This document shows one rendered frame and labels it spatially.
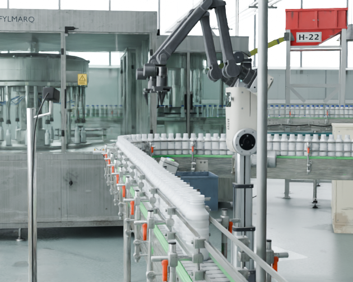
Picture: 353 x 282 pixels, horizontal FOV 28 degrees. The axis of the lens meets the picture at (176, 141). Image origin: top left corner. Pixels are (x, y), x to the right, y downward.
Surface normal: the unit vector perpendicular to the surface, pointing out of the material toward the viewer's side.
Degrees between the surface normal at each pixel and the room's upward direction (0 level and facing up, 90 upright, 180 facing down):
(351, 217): 90
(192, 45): 90
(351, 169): 90
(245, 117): 101
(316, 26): 90
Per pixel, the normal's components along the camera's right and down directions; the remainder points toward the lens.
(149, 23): 0.14, 0.05
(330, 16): -0.17, 0.04
